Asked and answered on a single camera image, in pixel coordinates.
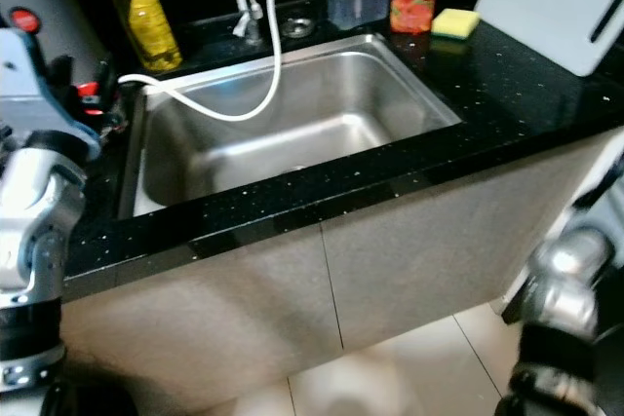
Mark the yellow sponge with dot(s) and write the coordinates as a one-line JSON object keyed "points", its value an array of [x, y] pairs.
{"points": [[456, 22]]}

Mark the yellow oil bottle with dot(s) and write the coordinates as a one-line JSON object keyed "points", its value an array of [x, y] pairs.
{"points": [[151, 17]]}

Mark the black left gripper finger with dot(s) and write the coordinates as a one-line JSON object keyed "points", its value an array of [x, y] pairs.
{"points": [[63, 67], [116, 87]]}

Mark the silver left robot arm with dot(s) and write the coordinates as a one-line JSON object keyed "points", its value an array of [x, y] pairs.
{"points": [[39, 231]]}

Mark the grey cabinet door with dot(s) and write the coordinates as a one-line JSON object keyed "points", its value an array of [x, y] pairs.
{"points": [[419, 250], [205, 319]]}

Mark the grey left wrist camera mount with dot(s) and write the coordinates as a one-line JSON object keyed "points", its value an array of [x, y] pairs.
{"points": [[24, 85]]}

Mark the stainless steel sink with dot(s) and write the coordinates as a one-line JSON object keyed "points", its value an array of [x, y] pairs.
{"points": [[302, 114]]}

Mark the red appliance button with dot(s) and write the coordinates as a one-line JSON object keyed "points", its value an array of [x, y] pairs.
{"points": [[23, 20]]}

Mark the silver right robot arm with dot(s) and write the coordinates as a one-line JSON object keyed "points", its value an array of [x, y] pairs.
{"points": [[561, 280]]}

